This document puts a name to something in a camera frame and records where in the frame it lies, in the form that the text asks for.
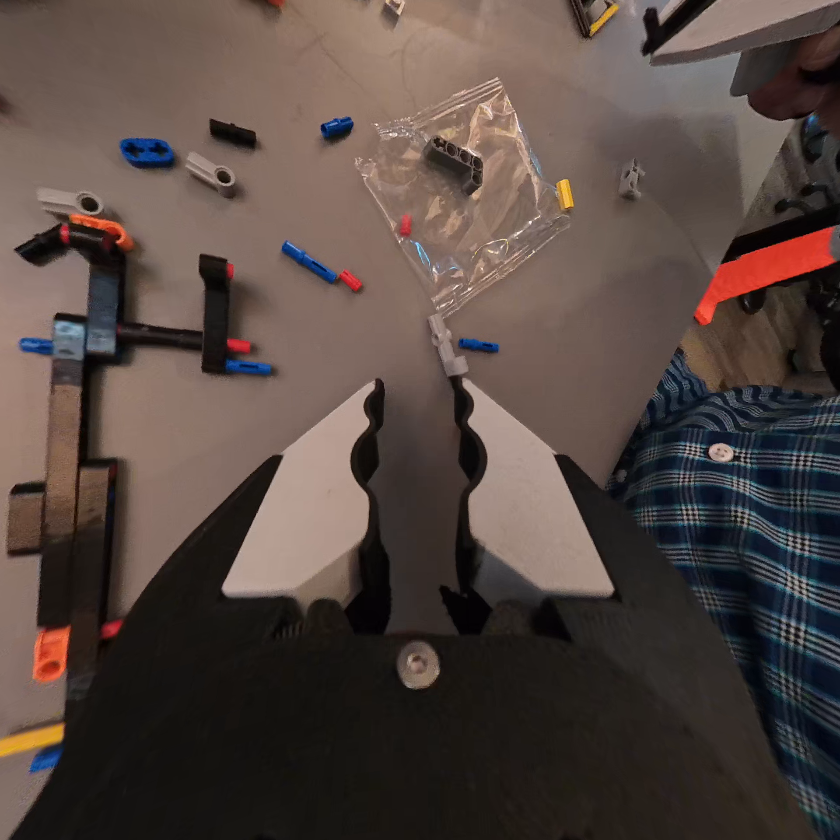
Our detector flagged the grey lego axle connector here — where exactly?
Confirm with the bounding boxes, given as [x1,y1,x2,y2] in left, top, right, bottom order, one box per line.
[428,314,469,379]

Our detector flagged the black lego pin connector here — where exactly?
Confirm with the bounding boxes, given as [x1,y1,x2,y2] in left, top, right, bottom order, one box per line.
[209,118,258,149]

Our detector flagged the black lego beam assembly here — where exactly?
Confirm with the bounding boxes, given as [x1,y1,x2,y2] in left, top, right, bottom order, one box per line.
[7,214,273,723]

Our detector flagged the orange lego connector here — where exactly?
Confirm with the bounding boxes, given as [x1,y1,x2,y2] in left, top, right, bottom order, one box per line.
[32,626,72,684]

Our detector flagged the person's right hand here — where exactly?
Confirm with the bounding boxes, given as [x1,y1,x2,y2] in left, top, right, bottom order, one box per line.
[748,23,840,122]

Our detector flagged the black yellow lego part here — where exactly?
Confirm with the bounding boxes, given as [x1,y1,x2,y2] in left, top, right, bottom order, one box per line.
[569,0,622,39]

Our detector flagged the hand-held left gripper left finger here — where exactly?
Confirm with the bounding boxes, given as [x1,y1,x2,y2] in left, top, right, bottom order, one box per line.
[222,379,393,632]

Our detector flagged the clear plastic bag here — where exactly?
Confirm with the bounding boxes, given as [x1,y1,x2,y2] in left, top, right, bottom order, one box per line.
[355,77,572,320]

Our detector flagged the blue plaid shirt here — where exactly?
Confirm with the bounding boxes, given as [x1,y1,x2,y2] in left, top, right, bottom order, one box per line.
[607,351,840,840]

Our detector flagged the grey lego angle connector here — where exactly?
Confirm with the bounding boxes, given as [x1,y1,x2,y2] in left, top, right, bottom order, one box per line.
[185,151,238,199]
[37,188,105,219]

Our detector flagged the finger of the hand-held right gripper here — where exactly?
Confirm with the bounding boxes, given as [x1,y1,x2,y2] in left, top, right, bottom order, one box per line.
[641,0,840,67]

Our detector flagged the black office chair base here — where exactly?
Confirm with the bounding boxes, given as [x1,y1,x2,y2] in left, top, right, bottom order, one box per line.
[738,276,840,378]
[773,115,840,217]

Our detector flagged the small blue lego liftarm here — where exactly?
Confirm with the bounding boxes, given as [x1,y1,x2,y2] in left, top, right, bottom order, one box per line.
[119,137,177,169]

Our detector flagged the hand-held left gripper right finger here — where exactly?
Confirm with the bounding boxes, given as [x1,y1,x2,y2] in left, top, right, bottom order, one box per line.
[440,377,616,634]

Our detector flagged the long blue lego pin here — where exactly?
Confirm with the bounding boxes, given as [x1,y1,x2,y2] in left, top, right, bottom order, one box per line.
[281,240,340,285]

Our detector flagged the yellow lego beam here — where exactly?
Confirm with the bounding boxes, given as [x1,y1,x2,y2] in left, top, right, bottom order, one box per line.
[0,722,67,760]

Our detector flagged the dark grey lego beam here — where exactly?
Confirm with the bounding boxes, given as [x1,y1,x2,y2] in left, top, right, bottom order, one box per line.
[423,135,484,196]

